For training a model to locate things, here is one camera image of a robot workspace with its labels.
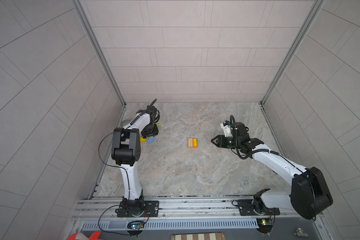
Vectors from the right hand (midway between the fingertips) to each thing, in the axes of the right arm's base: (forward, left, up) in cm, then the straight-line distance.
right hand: (212, 141), depth 83 cm
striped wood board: (-41, +5, -9) cm, 42 cm away
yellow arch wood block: (+9, +42, -8) cm, 44 cm away
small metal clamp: (-42, -32, -11) cm, 54 cm away
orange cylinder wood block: (+5, +10, -9) cm, 14 cm away
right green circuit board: (-38, -19, -13) cm, 45 cm away
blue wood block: (+9, +37, -8) cm, 39 cm away
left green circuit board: (-35, +39, -7) cm, 53 cm away
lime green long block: (+20, +33, -9) cm, 40 cm away
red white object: (-37, +61, -5) cm, 72 cm away
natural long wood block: (+5, +12, -8) cm, 16 cm away
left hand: (+14, +35, -8) cm, 39 cm away
